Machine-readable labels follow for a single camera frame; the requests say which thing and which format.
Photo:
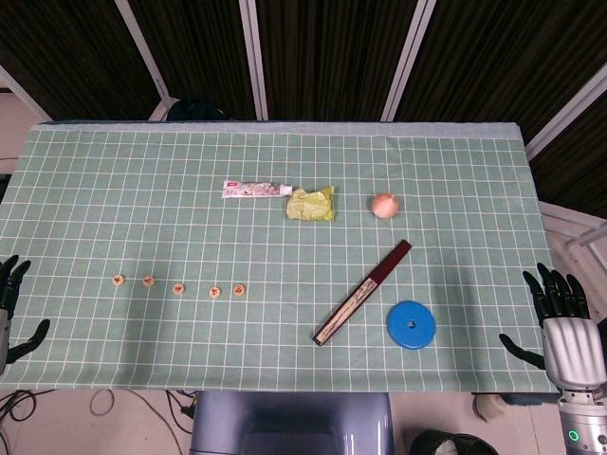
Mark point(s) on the yellow-green snack bag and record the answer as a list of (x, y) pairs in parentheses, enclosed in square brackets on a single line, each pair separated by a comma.
[(310, 206)]

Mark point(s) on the white partition frame post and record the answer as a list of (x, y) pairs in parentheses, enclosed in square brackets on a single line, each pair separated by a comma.
[(569, 111), (409, 57), (144, 52), (254, 57), (26, 95)]

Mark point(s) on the blue-grey robot torso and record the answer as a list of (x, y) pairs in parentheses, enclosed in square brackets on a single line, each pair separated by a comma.
[(284, 426)]

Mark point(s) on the white metal rack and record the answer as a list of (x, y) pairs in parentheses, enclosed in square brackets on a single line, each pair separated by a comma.
[(564, 223)]

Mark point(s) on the white pink toothpaste tube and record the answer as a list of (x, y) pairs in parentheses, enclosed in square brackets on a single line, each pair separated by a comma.
[(251, 189)]

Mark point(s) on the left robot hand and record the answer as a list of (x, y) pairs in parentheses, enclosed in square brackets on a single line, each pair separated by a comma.
[(7, 284)]

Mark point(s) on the wooden chess piece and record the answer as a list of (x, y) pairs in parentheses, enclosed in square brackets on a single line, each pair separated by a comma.
[(149, 281), (118, 280), (215, 292), (238, 289), (178, 288)]

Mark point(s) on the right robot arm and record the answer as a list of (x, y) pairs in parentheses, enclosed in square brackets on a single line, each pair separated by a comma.
[(583, 426)]

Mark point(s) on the dark red folding fan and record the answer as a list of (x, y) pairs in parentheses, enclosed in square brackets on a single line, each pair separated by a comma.
[(360, 294)]

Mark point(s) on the black chair back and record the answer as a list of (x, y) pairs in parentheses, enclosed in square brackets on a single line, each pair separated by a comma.
[(194, 111)]

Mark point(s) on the onion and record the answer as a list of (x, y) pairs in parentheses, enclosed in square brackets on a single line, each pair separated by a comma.
[(385, 205)]

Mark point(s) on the green grid tablecloth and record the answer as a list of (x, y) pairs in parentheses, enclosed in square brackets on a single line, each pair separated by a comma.
[(142, 213)]

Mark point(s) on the black waste bin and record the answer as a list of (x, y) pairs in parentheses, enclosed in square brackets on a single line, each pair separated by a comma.
[(427, 445)]

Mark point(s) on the blue disc with hole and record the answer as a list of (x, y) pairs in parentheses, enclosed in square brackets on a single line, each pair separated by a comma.
[(403, 332)]

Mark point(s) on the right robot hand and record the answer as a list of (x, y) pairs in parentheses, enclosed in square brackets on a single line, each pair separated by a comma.
[(569, 346)]

